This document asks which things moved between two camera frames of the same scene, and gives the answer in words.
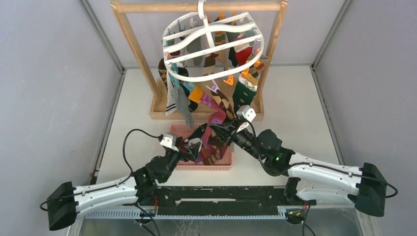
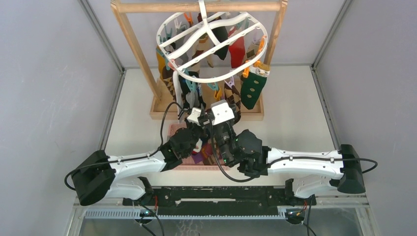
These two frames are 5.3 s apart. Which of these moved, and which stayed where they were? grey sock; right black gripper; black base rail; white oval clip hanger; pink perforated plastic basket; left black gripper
Moved: grey sock; left black gripper
Stayed: pink perforated plastic basket; black base rail; white oval clip hanger; right black gripper
